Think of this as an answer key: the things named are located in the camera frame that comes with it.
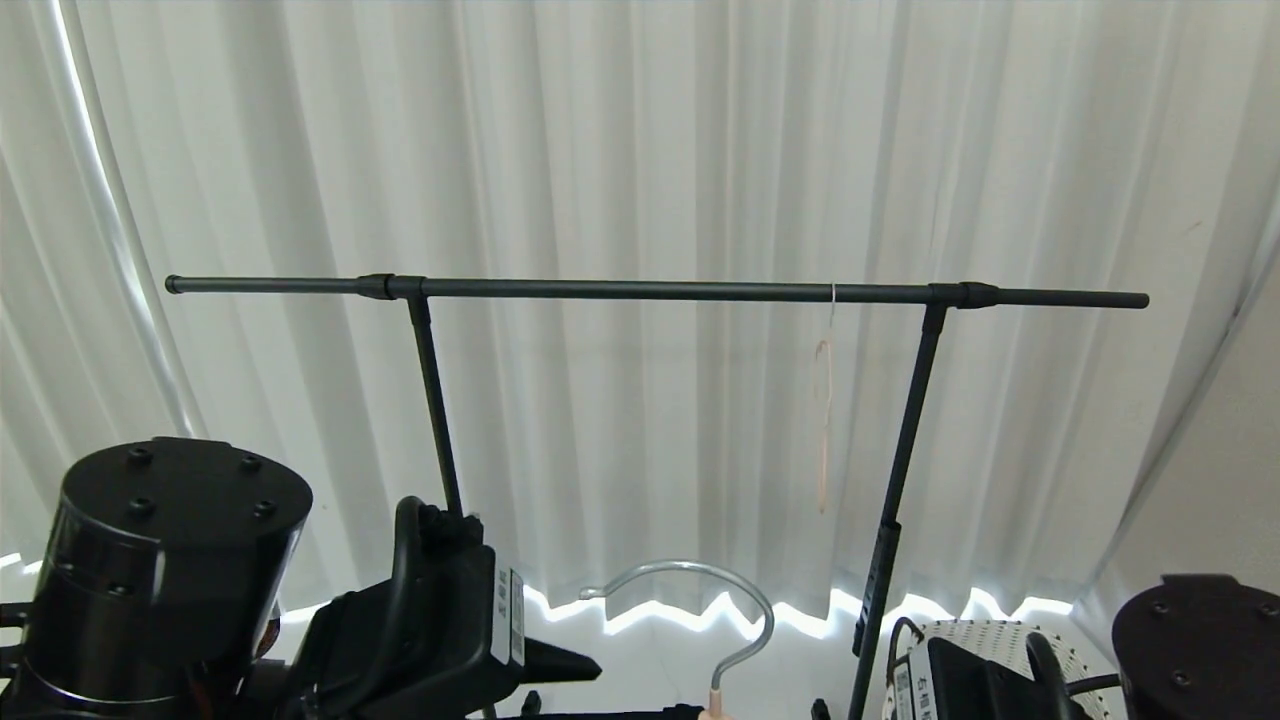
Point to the black clothes rack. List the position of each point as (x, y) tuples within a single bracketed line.
[(640, 290)]

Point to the white curtain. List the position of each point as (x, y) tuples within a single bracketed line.
[(640, 150)]

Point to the pink clothes hanger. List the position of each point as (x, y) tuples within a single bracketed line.
[(720, 705), (823, 480)]

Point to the black garment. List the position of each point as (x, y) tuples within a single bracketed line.
[(620, 714)]

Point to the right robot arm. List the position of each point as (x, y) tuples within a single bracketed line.
[(1200, 650)]

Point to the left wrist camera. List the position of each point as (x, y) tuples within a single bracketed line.
[(455, 528)]

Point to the white laundry basket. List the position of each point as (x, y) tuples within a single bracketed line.
[(1000, 640)]

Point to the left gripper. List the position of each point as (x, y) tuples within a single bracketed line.
[(465, 640)]

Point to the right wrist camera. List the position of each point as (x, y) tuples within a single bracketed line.
[(975, 680)]

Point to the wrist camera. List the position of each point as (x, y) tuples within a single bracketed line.
[(455, 528), (975, 680)]

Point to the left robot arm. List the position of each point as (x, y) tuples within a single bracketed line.
[(170, 560)]

